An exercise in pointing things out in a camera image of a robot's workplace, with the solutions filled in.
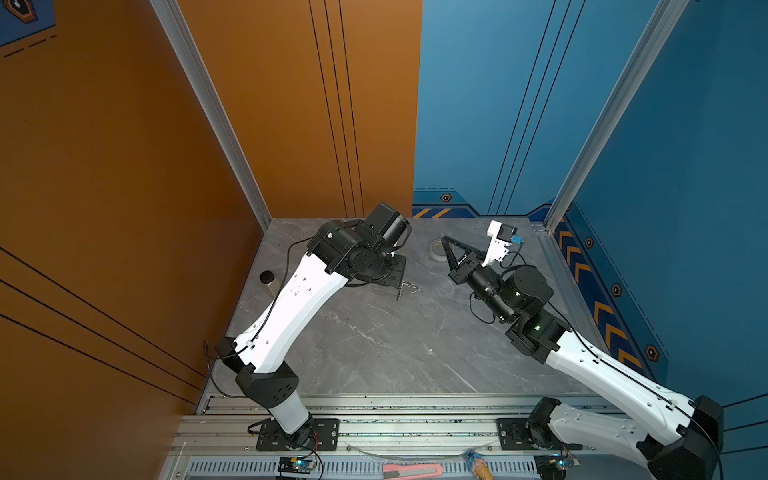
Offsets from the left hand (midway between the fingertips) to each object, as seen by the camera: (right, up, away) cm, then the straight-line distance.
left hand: (397, 271), depth 68 cm
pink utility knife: (+3, -46, +1) cm, 46 cm away
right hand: (+9, +7, -6) cm, 12 cm away
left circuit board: (-24, -47, +3) cm, 52 cm away
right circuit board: (+38, -47, +3) cm, 60 cm away
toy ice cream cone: (+18, -44, -1) cm, 48 cm away
